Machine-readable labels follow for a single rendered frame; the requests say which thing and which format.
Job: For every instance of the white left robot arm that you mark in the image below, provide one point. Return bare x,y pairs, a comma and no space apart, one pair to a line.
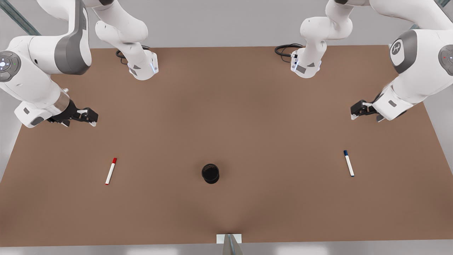
421,60

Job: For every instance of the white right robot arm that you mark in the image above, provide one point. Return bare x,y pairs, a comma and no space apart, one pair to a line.
39,53

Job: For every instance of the white marker with blue cap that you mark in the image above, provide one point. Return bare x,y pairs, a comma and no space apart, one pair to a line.
349,164

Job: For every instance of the white marker with red cap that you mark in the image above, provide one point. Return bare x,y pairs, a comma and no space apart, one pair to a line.
110,172

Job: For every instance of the black cylindrical cup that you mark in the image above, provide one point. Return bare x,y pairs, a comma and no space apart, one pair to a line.
210,173

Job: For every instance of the silver frame post with foot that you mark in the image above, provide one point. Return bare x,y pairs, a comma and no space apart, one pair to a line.
230,244

